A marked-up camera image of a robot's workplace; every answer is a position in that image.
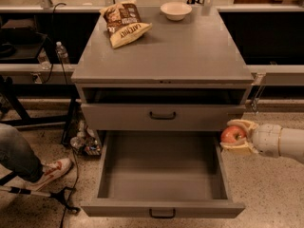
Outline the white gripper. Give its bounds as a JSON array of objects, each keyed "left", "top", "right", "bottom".
[{"left": 220, "top": 119, "right": 281, "bottom": 158}]

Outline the red apple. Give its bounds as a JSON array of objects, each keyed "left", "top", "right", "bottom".
[{"left": 220, "top": 126, "right": 246, "bottom": 143}]

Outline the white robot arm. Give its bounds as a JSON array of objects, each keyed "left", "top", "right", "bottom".
[{"left": 220, "top": 119, "right": 304, "bottom": 163}]

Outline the grey drawer cabinet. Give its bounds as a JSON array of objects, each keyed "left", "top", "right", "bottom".
[{"left": 72, "top": 7, "right": 253, "bottom": 140}]

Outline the open grey bottom drawer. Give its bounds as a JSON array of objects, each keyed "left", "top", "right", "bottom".
[{"left": 82, "top": 131, "right": 245, "bottom": 219}]

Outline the closed grey upper drawer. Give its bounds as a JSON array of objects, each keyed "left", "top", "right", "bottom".
[{"left": 81, "top": 104, "right": 245, "bottom": 131}]

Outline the white bowl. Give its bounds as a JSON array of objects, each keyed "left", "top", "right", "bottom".
[{"left": 161, "top": 2, "right": 192, "bottom": 21}]

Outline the pile of small clutter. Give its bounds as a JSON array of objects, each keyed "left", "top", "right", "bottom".
[{"left": 70, "top": 120, "right": 101, "bottom": 156}]

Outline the chips bag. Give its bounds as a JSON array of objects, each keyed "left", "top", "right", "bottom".
[{"left": 100, "top": 0, "right": 152, "bottom": 48}]

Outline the black white stand leg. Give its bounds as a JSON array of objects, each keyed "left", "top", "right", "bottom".
[{"left": 0, "top": 172, "right": 80, "bottom": 214}]

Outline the white red sneaker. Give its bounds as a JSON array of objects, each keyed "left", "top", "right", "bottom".
[{"left": 26, "top": 158, "right": 72, "bottom": 191}]

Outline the clear water bottle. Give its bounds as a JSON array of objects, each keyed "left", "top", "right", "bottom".
[{"left": 56, "top": 42, "right": 70, "bottom": 65}]

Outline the jeans leg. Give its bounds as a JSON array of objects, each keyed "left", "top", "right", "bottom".
[{"left": 0, "top": 123, "right": 43, "bottom": 182}]

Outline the black cable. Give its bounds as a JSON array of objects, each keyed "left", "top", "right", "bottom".
[{"left": 47, "top": 2, "right": 80, "bottom": 228}]

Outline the black table frame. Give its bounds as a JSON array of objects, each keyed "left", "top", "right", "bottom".
[{"left": 0, "top": 31, "right": 80, "bottom": 145}]

